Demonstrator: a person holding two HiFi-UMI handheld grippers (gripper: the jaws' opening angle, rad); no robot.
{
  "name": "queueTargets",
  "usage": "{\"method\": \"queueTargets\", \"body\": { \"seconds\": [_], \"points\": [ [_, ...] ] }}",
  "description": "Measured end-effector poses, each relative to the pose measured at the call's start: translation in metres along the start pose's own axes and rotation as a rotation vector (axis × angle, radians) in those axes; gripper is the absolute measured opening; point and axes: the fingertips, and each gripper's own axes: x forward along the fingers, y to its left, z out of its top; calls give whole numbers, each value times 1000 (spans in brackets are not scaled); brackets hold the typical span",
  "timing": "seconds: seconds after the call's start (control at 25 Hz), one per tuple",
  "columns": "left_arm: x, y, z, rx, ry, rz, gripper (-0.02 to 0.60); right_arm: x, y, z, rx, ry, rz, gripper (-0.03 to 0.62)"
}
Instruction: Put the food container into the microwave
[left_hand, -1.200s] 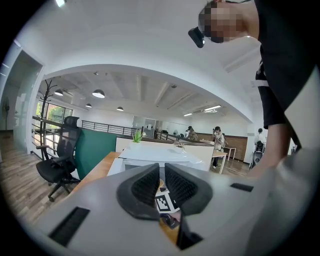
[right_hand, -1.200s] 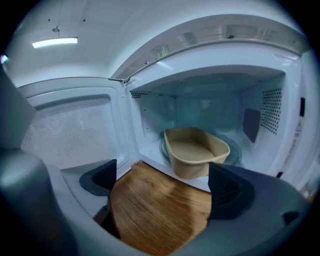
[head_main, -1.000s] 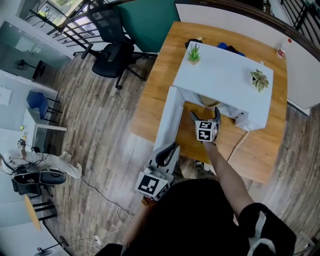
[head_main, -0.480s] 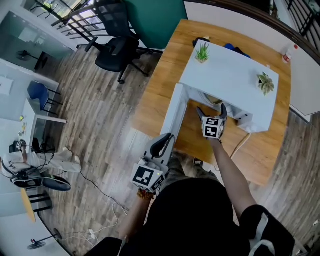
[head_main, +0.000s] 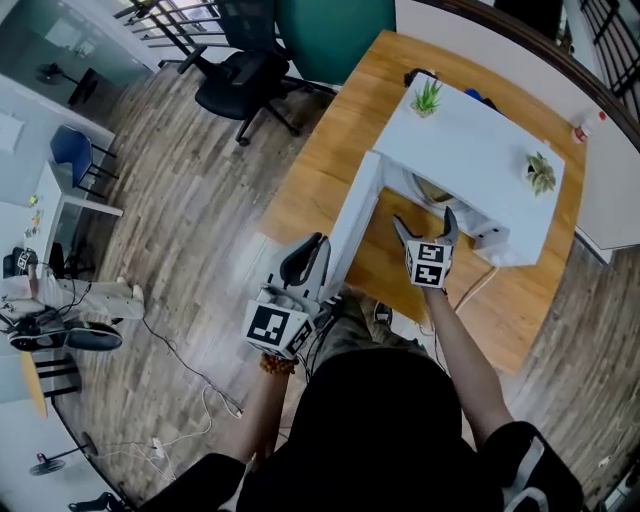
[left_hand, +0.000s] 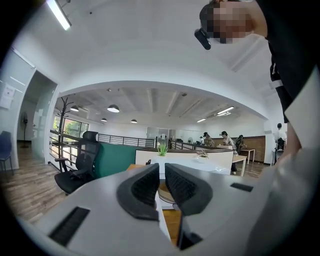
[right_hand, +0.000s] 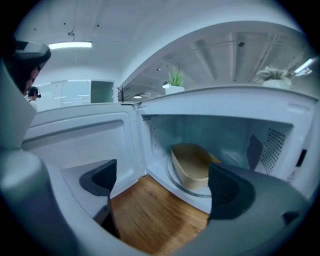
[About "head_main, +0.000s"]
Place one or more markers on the blue chair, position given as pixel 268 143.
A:
pixel 72 150

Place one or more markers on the person's right shoe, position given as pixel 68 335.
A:
pixel 382 312

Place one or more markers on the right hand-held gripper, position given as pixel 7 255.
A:
pixel 430 265

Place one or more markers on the person's black shirt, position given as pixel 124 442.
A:
pixel 375 435

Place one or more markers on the blue object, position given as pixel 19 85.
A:
pixel 480 98

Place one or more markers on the black floor fan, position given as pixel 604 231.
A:
pixel 47 467

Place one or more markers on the pale succulent potted plant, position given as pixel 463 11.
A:
pixel 540 175

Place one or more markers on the green partition panel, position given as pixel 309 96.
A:
pixel 335 35

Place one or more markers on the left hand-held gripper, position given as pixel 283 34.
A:
pixel 267 325

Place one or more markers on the person's olive trousers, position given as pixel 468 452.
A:
pixel 355 330

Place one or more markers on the plastic bottle with red cap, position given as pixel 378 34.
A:
pixel 582 131

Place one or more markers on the black mesh office chair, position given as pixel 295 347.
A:
pixel 240 80

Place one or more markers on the person's right forearm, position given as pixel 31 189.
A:
pixel 465 360

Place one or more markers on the black railing with wooden handrail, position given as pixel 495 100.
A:
pixel 165 20

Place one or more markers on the white desk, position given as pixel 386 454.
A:
pixel 50 200

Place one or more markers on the black and white round device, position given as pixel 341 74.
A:
pixel 90 337

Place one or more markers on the beige plastic bowl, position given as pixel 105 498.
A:
pixel 434 192

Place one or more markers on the white microwave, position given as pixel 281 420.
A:
pixel 475 130

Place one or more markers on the black bottle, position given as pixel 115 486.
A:
pixel 414 76

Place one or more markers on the person's left forearm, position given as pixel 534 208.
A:
pixel 260 420

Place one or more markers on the wooden table with white legs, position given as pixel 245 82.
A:
pixel 320 165

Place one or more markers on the black standing fan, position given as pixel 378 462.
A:
pixel 49 74

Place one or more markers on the green spiky potted plant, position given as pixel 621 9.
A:
pixel 426 100

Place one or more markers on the black stair railing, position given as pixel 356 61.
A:
pixel 615 45

